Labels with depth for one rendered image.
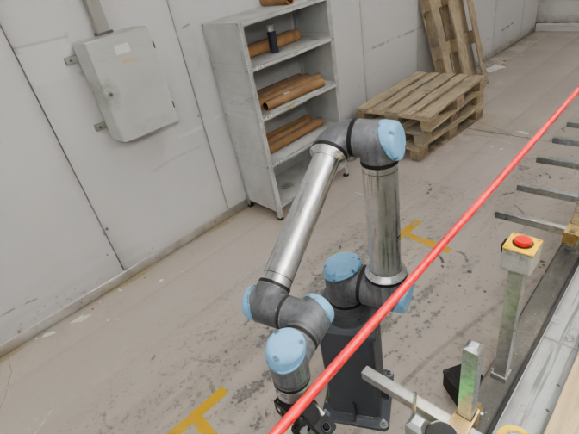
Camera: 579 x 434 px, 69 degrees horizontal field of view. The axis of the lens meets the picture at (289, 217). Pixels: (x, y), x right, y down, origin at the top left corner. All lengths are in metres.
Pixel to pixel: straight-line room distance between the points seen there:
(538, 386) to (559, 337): 0.23
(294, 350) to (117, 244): 2.50
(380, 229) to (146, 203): 2.23
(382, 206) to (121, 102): 1.92
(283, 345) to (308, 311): 0.11
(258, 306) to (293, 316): 0.10
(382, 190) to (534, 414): 0.81
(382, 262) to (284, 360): 0.65
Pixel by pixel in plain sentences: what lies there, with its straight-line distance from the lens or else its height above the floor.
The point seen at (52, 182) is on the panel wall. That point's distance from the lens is 3.03.
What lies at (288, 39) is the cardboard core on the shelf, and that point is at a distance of 3.57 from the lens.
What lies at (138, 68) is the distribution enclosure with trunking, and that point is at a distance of 2.86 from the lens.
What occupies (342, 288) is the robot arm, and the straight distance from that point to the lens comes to 1.62.
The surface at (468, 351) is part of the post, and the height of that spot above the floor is 1.10.
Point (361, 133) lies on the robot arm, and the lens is 1.25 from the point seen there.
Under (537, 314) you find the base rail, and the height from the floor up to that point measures 0.70.
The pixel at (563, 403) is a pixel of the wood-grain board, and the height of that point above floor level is 0.90.
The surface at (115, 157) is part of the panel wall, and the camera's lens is 3.12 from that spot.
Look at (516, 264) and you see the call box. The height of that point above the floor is 1.18.
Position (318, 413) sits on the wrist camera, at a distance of 1.11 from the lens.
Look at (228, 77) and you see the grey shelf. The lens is 3.25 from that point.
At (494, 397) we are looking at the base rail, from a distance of 1.48.
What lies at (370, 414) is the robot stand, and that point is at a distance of 2.18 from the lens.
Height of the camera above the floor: 1.92
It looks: 33 degrees down
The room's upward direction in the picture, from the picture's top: 11 degrees counter-clockwise
